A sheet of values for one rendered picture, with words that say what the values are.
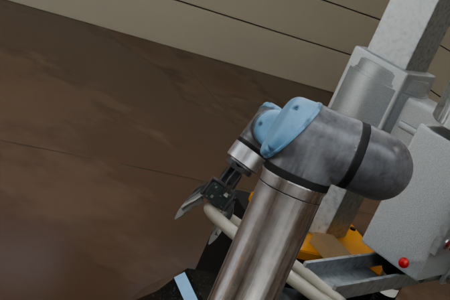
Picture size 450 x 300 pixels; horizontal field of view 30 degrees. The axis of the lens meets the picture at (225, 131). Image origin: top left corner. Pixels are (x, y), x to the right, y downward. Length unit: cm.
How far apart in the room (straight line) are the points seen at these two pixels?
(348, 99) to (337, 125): 193
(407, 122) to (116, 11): 570
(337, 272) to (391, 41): 114
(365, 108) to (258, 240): 192
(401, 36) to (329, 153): 196
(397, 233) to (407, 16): 102
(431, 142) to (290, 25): 696
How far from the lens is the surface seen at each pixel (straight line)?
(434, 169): 249
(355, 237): 366
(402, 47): 326
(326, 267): 241
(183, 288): 261
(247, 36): 920
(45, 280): 396
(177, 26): 886
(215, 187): 202
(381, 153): 136
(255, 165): 204
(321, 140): 133
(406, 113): 325
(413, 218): 253
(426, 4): 324
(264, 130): 190
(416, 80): 328
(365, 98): 323
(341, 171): 135
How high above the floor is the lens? 203
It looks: 17 degrees down
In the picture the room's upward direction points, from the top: 23 degrees clockwise
